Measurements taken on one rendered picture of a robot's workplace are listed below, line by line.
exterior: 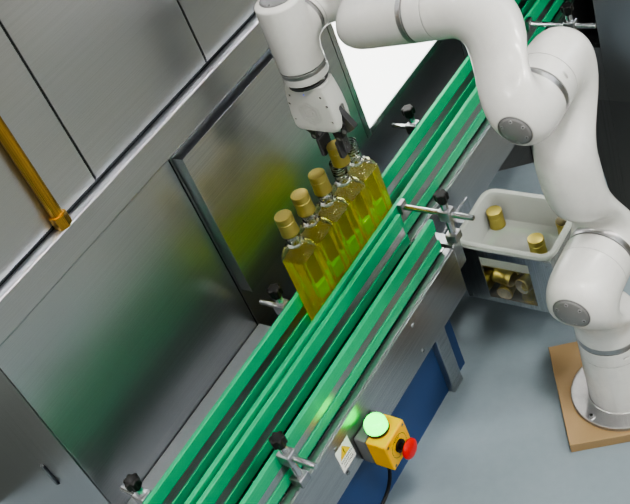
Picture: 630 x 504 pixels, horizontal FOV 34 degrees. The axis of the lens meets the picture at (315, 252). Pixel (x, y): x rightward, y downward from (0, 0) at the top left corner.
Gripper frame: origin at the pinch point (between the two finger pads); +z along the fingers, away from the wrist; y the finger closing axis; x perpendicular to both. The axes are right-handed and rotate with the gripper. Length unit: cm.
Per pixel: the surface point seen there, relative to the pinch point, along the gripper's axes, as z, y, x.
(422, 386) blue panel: 51, 12, -14
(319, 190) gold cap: 5.4, -0.9, -7.1
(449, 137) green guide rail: 23.6, 2.5, 31.2
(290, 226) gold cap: 4.4, -0.3, -17.8
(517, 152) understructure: 76, -17, 86
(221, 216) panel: 2.1, -13.7, -20.5
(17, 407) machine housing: 2, -22, -69
